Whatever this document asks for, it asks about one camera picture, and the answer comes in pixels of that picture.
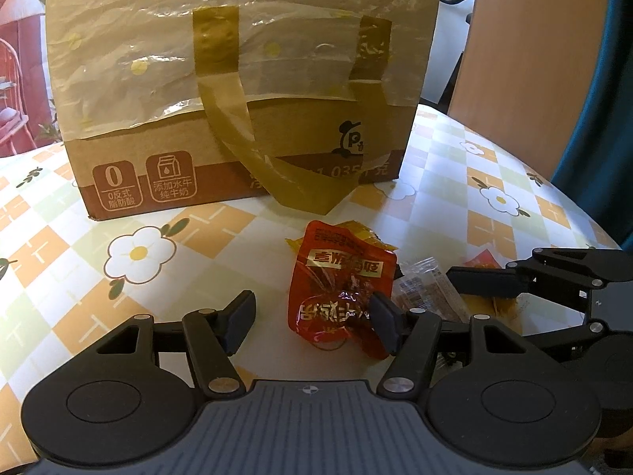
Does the small clear snack packet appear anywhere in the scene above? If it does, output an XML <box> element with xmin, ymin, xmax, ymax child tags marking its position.
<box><xmin>394</xmin><ymin>257</ymin><xmax>470</xmax><ymax>322</ymax></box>

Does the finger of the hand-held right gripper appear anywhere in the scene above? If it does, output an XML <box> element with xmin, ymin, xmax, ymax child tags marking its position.
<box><xmin>446</xmin><ymin>246</ymin><xmax>625</xmax><ymax>308</ymax></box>
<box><xmin>521</xmin><ymin>319</ymin><xmax>608</xmax><ymax>359</ymax></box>

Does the yellow snack packet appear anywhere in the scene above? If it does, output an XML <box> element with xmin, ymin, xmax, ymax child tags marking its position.
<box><xmin>460</xmin><ymin>291</ymin><xmax>532</xmax><ymax>334</ymax></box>

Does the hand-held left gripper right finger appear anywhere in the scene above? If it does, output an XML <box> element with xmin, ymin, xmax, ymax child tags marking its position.
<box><xmin>368</xmin><ymin>292</ymin><xmax>569</xmax><ymax>397</ymax></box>

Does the red snack packet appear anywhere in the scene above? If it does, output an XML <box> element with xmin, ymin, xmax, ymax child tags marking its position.
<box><xmin>287</xmin><ymin>220</ymin><xmax>399</xmax><ymax>359</ymax></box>

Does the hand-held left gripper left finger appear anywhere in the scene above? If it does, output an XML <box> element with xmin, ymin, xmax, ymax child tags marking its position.
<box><xmin>49</xmin><ymin>291</ymin><xmax>257</xmax><ymax>395</ymax></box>

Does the small red-orange packet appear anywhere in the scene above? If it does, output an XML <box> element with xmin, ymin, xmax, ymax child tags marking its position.
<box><xmin>462</xmin><ymin>251</ymin><xmax>501</xmax><ymax>270</ymax></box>

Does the teal curtain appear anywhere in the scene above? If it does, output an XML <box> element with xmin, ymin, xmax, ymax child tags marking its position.
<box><xmin>551</xmin><ymin>0</ymin><xmax>633</xmax><ymax>253</ymax></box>

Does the wooden panel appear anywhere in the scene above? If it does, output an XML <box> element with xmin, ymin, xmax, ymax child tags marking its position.
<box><xmin>447</xmin><ymin>0</ymin><xmax>611</xmax><ymax>181</ymax></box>

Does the plastic-lined cardboard box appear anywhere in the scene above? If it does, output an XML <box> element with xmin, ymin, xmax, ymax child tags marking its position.
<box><xmin>44</xmin><ymin>0</ymin><xmax>443</xmax><ymax>222</ymax></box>

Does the checked floral tablecloth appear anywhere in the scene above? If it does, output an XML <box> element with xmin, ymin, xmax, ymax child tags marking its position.
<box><xmin>0</xmin><ymin>104</ymin><xmax>624</xmax><ymax>456</ymax></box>

